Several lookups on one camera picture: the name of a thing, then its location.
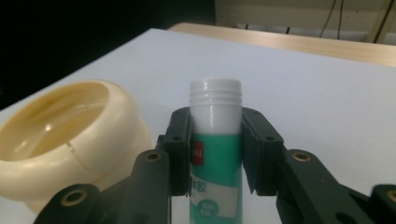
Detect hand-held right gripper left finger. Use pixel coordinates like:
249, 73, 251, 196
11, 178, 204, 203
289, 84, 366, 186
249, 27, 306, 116
116, 106, 193, 224

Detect black hanging cable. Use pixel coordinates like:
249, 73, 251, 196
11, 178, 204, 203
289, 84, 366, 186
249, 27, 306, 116
337, 0, 346, 40
319, 0, 338, 39

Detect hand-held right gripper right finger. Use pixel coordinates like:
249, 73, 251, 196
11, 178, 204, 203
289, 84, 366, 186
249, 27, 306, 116
242, 106, 368, 224

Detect green white glue stick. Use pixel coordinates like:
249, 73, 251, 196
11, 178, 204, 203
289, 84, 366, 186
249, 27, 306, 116
188, 77, 244, 224

